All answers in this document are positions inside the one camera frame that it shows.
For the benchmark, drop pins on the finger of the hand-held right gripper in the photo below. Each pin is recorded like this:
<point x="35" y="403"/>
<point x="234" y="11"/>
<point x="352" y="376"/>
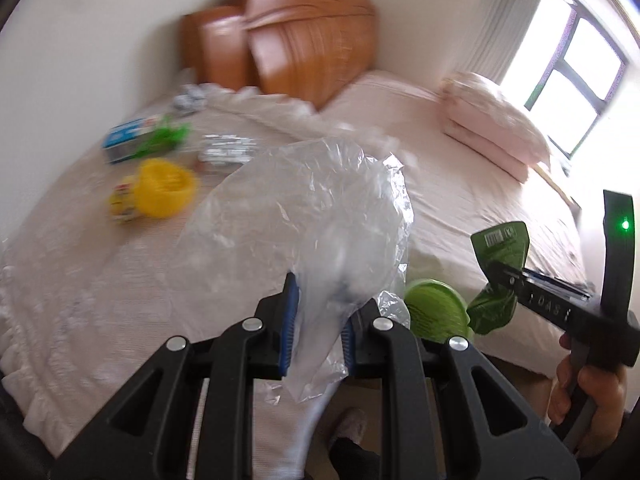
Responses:
<point x="560" y="286"/>
<point x="550" y="305"/>

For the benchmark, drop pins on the pink folded pillows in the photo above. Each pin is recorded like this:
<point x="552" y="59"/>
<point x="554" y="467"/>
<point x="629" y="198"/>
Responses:
<point x="492" y="102"/>

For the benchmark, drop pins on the crumpled silver foil wrapper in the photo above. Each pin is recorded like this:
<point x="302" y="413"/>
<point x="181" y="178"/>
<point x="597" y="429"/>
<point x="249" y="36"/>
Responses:
<point x="190" y="97"/>

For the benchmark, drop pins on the person's dark trouser leg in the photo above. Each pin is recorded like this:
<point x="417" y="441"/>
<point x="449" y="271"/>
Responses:
<point x="352" y="462"/>

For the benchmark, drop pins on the pink pillow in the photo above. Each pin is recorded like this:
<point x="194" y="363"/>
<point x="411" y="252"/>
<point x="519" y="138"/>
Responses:
<point x="480" y="145"/>

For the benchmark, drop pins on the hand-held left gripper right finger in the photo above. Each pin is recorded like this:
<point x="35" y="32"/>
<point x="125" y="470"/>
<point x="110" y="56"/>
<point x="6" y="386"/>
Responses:
<point x="348" y="347"/>

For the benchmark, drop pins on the silver foil blister pack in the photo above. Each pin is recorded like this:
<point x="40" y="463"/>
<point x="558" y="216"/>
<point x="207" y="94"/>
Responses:
<point x="225" y="152"/>

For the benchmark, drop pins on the clear plastic bag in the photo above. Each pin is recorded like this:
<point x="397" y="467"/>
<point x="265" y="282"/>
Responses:
<point x="310" y="220"/>

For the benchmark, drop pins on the green plastic basket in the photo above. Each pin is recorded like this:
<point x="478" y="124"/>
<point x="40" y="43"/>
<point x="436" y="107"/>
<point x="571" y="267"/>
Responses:
<point x="435" y="312"/>

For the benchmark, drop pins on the white curtain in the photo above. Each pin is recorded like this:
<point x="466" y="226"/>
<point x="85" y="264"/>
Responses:
<point x="500" y="25"/>

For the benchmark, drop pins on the white lace tablecloth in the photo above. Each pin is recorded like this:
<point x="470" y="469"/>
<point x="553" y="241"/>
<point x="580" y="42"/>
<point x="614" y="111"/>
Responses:
<point x="100" y="270"/>

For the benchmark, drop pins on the bed with pink sheet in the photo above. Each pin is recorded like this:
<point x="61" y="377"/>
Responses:
<point x="450" y="200"/>

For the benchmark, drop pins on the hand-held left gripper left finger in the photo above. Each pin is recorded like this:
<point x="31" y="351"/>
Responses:
<point x="290" y="320"/>

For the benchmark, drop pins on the person's right hand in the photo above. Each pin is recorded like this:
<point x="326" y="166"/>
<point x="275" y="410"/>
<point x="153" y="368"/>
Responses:
<point x="607" y="395"/>

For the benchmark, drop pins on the person's pink slipper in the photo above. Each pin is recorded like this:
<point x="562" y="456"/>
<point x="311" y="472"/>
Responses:
<point x="350" y="425"/>

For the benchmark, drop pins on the small yellow white container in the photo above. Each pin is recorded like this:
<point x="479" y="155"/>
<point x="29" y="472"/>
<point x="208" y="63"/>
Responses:
<point x="125" y="200"/>

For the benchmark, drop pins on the wooden headboard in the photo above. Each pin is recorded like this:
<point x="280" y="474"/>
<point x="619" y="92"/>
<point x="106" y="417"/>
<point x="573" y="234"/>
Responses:
<point x="310" y="35"/>

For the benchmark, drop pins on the green snack packet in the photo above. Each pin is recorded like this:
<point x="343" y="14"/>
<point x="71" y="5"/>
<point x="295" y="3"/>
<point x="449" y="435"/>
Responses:
<point x="502" y="242"/>

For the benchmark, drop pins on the green plastic toy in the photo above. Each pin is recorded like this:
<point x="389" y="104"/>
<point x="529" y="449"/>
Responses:
<point x="162" y="137"/>

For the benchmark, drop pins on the window with dark frame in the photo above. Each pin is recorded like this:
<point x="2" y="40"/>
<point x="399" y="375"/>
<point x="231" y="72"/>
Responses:
<point x="575" y="70"/>

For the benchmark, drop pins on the yellow plastic cup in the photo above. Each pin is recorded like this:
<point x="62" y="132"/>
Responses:
<point x="167" y="187"/>

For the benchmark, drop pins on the blue white box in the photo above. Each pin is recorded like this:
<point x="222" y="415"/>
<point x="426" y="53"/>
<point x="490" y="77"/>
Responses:
<point x="127" y="137"/>

